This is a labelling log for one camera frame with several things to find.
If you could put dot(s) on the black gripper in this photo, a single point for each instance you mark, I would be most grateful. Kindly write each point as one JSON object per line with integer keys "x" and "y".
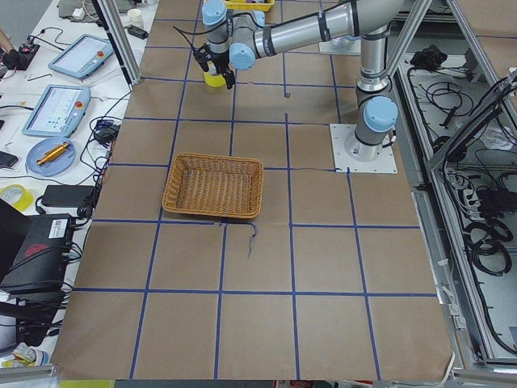
{"x": 220, "y": 61}

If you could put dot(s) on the yellow tape roll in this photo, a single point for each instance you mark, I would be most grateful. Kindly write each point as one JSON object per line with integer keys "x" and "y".
{"x": 214, "y": 80}
{"x": 17, "y": 196}

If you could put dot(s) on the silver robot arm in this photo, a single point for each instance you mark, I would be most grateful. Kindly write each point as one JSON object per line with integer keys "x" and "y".
{"x": 236, "y": 40}

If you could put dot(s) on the yellow tape roll on desk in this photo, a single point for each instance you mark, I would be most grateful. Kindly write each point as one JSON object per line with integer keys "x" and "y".
{"x": 17, "y": 196}

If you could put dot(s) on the yellow plastic basket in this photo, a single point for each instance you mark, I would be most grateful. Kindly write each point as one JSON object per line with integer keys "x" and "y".
{"x": 255, "y": 5}

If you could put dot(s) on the white paper cup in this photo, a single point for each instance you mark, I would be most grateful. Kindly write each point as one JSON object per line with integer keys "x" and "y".
{"x": 135, "y": 17}

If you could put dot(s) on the brown wicker basket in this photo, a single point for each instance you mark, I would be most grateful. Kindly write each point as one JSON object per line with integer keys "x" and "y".
{"x": 214, "y": 186}

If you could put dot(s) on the teach pendant far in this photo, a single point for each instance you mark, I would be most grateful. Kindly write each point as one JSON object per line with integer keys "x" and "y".
{"x": 83, "y": 57}

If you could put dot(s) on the teach pendant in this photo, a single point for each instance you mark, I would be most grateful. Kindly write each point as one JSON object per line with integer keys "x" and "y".
{"x": 83, "y": 57}
{"x": 58, "y": 112}

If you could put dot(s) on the teach pendant near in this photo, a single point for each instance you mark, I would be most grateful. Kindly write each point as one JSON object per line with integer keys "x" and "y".
{"x": 58, "y": 112}

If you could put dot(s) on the gold metal cylinder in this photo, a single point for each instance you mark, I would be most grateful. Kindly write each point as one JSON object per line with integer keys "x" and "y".
{"x": 54, "y": 153}

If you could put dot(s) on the blue plate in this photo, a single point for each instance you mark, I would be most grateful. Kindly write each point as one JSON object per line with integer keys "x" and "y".
{"x": 56, "y": 167}

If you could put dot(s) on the black power adapter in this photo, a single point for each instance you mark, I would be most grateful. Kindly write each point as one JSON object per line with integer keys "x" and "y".
{"x": 66, "y": 196}

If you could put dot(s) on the black computer box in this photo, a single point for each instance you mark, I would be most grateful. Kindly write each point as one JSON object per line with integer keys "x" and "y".
{"x": 33, "y": 250}

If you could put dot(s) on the aluminium frame post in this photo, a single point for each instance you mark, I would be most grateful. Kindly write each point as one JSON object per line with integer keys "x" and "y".
{"x": 108, "y": 14}

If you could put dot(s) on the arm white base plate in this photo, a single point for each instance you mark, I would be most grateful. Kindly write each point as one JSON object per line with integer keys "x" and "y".
{"x": 343, "y": 45}
{"x": 352, "y": 156}

